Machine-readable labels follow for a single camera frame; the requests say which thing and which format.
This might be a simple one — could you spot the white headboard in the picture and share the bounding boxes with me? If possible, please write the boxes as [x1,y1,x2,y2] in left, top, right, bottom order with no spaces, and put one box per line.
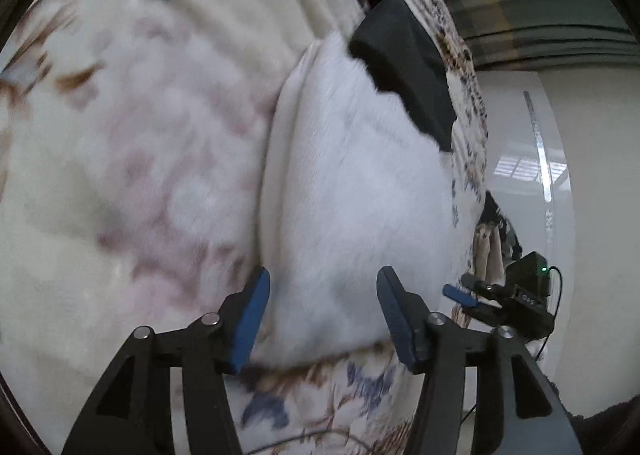
[470,69,577,386]

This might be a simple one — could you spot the dark striped garment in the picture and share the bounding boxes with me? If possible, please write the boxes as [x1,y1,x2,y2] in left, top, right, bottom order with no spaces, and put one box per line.
[482,190,522,261]

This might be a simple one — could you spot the white sweater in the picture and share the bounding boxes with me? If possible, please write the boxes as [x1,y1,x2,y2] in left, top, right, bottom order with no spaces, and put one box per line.
[257,30,473,368]

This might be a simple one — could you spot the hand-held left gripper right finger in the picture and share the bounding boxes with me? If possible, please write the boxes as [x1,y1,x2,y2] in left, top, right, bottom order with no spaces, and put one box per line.
[376,266,583,455]

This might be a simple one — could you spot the blue-grey striped curtain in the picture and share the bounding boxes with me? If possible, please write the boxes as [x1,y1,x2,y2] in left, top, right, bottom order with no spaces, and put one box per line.
[425,0,640,70]

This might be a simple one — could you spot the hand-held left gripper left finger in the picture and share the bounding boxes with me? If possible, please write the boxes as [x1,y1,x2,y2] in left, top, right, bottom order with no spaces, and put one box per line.
[61,266,271,455]

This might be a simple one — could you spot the floral bed blanket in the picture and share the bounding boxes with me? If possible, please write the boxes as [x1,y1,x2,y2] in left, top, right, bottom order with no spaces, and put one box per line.
[0,0,490,455]

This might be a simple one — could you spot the beige folded garment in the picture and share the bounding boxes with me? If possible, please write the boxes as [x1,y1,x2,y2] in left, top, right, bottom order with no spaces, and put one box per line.
[472,222,508,286]

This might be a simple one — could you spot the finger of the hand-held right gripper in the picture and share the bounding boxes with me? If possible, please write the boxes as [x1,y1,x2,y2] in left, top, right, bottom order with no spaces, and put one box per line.
[442,284,493,313]
[460,273,508,302]

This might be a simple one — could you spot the black cable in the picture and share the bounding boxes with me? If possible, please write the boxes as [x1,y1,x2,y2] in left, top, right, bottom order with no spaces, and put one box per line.
[546,266,564,318]

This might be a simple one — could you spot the black folded garment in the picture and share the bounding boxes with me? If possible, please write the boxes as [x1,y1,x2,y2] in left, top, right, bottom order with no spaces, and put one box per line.
[348,0,457,152]

